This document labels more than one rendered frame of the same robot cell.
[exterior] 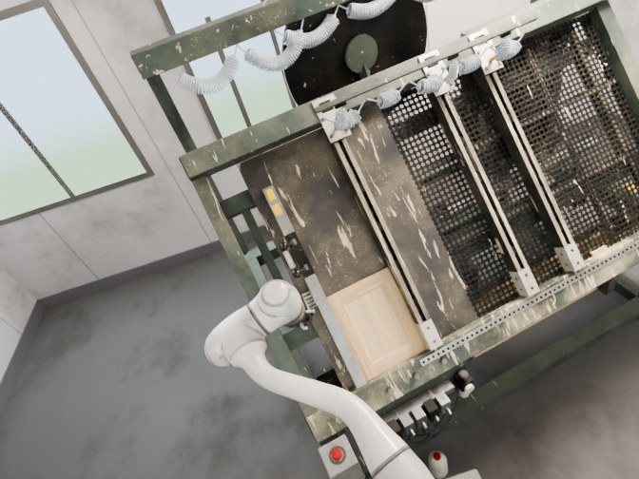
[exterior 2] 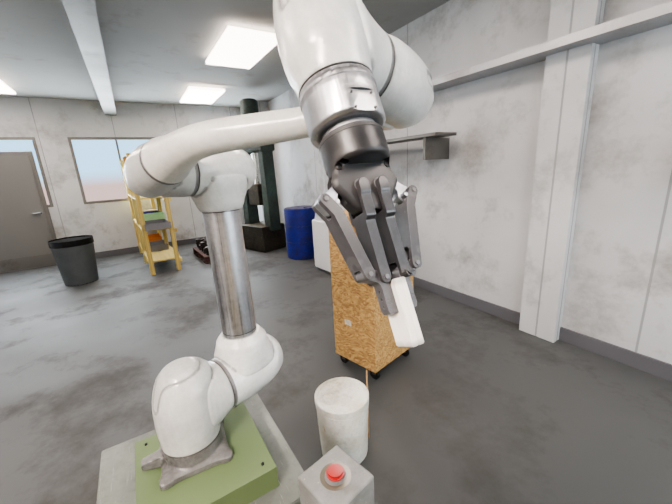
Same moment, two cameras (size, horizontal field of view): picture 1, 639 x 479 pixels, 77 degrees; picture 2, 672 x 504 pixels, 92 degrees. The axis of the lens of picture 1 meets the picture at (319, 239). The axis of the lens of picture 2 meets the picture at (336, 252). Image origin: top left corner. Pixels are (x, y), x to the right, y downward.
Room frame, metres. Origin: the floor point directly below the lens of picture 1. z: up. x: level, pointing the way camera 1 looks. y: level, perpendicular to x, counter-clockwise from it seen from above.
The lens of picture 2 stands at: (1.13, -0.07, 1.57)
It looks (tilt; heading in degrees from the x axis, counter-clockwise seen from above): 15 degrees down; 149
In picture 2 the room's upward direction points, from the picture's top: 3 degrees counter-clockwise
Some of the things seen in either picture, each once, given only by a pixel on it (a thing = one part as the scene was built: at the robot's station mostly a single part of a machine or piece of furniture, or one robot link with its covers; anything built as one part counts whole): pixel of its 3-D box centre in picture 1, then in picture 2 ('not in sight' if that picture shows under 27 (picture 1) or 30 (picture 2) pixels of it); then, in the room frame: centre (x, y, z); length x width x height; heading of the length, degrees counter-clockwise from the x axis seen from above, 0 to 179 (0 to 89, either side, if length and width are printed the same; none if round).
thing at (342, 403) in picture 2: not in sight; (344, 413); (-0.17, 0.72, 0.24); 0.32 x 0.30 x 0.47; 90
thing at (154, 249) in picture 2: not in sight; (149, 209); (-5.91, 0.15, 1.01); 2.23 x 0.62 x 2.02; 0
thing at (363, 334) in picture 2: not in sight; (373, 289); (-0.77, 1.41, 0.63); 0.50 x 0.42 x 1.25; 102
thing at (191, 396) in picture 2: not in sight; (188, 398); (0.26, -0.04, 0.98); 0.18 x 0.16 x 0.22; 109
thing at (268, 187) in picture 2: not in sight; (257, 178); (-5.39, 2.12, 1.46); 0.94 x 0.76 x 2.92; 1
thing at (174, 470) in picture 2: not in sight; (186, 445); (0.26, -0.07, 0.84); 0.22 x 0.18 x 0.06; 86
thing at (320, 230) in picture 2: not in sight; (337, 232); (-3.00, 2.49, 0.61); 0.68 x 0.56 x 1.21; 0
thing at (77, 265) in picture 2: not in sight; (76, 260); (-5.33, -1.02, 0.36); 0.58 x 0.56 x 0.71; 0
